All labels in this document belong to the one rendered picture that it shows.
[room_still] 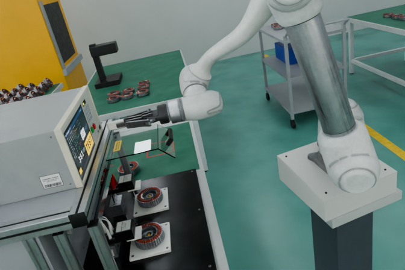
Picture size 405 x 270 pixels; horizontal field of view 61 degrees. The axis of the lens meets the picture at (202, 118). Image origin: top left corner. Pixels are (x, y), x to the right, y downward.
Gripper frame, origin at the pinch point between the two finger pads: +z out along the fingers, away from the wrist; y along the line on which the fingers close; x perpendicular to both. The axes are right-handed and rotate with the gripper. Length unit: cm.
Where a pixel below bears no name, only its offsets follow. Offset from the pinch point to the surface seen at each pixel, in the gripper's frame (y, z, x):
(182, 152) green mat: 46, -20, -43
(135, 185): 3.1, 1.0, -30.1
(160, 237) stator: -23.4, -8.0, -37.5
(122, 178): 4.1, 5.7, -26.1
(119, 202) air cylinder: 1.9, 9.2, -35.8
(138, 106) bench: 139, 10, -43
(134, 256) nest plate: -27.1, 2.1, -40.1
